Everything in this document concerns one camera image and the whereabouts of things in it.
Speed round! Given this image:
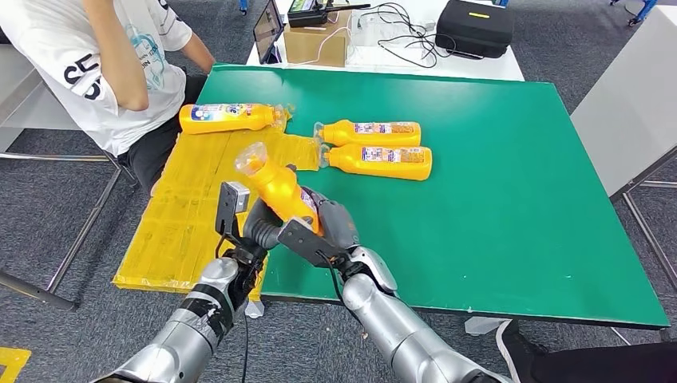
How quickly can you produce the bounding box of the white table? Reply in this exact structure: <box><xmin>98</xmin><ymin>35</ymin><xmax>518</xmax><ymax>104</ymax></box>
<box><xmin>245</xmin><ymin>0</ymin><xmax>525</xmax><ymax>83</ymax></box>

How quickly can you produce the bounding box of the brown cardboard box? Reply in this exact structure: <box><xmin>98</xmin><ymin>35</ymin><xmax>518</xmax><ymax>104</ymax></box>
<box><xmin>283</xmin><ymin>10</ymin><xmax>353</xmax><ymax>69</ymax></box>

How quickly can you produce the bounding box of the black case with yellow tag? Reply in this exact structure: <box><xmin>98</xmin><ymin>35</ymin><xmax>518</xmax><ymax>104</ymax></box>
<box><xmin>435</xmin><ymin>0</ymin><xmax>515</xmax><ymax>59</ymax></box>

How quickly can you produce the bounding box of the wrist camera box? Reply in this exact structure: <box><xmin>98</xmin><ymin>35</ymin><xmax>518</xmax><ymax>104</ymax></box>
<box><xmin>276</xmin><ymin>216</ymin><xmax>350</xmax><ymax>266</ymax></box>
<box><xmin>215</xmin><ymin>181</ymin><xmax>251</xmax><ymax>239</ymax></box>

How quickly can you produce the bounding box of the black remote controller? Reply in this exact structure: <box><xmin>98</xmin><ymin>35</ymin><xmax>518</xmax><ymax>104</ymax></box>
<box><xmin>287</xmin><ymin>0</ymin><xmax>371</xmax><ymax>29</ymax></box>

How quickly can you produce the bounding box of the yellow taped mat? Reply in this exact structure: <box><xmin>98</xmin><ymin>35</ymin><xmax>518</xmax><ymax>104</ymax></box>
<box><xmin>112</xmin><ymin>105</ymin><xmax>321</xmax><ymax>302</ymax></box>

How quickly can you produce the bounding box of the thin white cable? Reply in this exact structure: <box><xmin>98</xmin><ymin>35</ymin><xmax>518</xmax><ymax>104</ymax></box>
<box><xmin>291</xmin><ymin>27</ymin><xmax>353</xmax><ymax>69</ymax></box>

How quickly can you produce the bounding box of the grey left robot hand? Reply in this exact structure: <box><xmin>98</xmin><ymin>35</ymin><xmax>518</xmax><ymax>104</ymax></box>
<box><xmin>242</xmin><ymin>196</ymin><xmax>287</xmax><ymax>252</ymax></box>

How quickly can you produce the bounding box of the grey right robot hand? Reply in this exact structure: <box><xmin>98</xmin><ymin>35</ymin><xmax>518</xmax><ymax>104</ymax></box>
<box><xmin>301</xmin><ymin>188</ymin><xmax>361</xmax><ymax>254</ymax></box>

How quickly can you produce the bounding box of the black tablet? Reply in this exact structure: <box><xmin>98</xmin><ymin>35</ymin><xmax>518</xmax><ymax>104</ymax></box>
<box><xmin>251</xmin><ymin>0</ymin><xmax>286</xmax><ymax>65</ymax></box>

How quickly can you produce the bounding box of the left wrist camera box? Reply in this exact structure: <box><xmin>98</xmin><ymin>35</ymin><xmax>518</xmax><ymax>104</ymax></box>
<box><xmin>215</xmin><ymin>181</ymin><xmax>251</xmax><ymax>239</ymax></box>

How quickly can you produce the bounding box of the pale grey table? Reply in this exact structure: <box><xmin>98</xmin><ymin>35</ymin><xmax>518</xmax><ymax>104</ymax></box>
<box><xmin>570</xmin><ymin>5</ymin><xmax>677</xmax><ymax>292</ymax></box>

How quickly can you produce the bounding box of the black cable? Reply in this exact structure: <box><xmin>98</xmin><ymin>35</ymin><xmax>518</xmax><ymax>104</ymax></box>
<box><xmin>362</xmin><ymin>2</ymin><xmax>485</xmax><ymax>69</ymax></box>

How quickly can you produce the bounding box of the blue metal frame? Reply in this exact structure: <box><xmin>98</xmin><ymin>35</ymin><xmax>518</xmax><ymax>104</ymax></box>
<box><xmin>608</xmin><ymin>0</ymin><xmax>659</xmax><ymax>27</ymax></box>

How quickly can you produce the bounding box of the orange detergent bottle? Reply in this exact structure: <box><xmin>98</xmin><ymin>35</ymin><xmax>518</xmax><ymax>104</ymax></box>
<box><xmin>313</xmin><ymin>119</ymin><xmax>422</xmax><ymax>148</ymax></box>
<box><xmin>178</xmin><ymin>102</ymin><xmax>288</xmax><ymax>136</ymax></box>
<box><xmin>234</xmin><ymin>141</ymin><xmax>325</xmax><ymax>236</ymax></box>
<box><xmin>319</xmin><ymin>144</ymin><xmax>434</xmax><ymax>183</ymax></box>

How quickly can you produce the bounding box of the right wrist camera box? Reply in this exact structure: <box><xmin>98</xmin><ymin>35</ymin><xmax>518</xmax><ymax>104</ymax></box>
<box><xmin>276</xmin><ymin>216</ymin><xmax>350</xmax><ymax>266</ymax></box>

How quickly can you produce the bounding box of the steel frame table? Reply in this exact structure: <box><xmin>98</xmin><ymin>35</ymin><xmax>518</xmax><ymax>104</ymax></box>
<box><xmin>0</xmin><ymin>45</ymin><xmax>139</xmax><ymax>312</ymax></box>

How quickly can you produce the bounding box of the clear plastic box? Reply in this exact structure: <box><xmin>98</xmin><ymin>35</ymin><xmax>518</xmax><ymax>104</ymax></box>
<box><xmin>350</xmin><ymin>13</ymin><xmax>400</xmax><ymax>49</ymax></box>

